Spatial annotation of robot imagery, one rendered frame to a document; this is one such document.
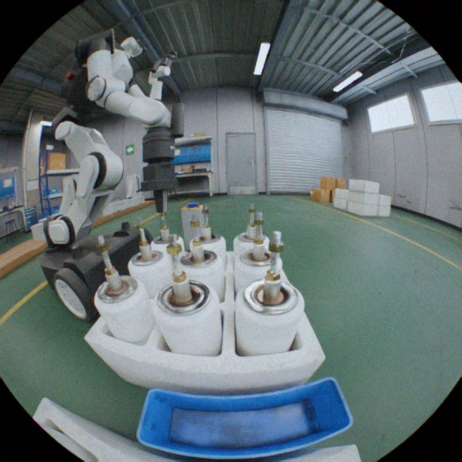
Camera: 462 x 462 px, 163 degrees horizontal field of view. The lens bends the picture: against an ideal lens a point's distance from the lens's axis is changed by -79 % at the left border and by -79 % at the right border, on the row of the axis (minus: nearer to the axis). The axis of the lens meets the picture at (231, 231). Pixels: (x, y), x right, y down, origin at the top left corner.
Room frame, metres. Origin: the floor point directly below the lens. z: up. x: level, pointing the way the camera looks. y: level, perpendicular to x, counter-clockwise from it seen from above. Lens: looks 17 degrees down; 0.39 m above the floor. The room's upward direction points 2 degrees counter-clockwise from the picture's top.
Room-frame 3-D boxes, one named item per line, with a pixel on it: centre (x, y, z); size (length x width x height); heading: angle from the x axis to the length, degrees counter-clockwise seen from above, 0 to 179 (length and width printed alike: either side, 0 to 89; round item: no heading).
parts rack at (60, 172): (3.26, 4.96, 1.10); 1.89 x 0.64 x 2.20; 0
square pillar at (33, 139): (2.44, 6.44, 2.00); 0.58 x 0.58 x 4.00; 0
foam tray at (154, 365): (0.29, 0.07, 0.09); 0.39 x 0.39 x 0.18; 89
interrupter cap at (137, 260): (0.29, 0.18, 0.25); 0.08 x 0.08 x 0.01
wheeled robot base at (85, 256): (0.52, 0.79, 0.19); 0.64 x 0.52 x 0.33; 90
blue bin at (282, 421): (0.02, -0.01, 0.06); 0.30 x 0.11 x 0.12; 91
